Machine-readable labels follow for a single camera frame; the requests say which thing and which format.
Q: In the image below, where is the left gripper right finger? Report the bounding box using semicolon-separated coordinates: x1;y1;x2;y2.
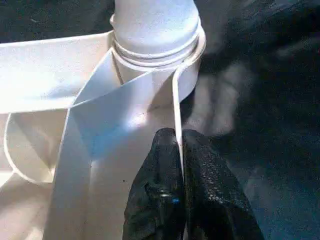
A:
181;129;266;240

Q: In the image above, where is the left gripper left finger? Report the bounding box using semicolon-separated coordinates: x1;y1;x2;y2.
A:
123;127;187;240

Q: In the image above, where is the white plastic table top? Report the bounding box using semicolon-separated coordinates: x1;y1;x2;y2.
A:
0;29;208;240

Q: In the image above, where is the white plastic table leg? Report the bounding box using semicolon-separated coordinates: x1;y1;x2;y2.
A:
109;0;201;68

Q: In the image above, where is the black work mat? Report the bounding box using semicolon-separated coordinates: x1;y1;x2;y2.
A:
0;0;320;240

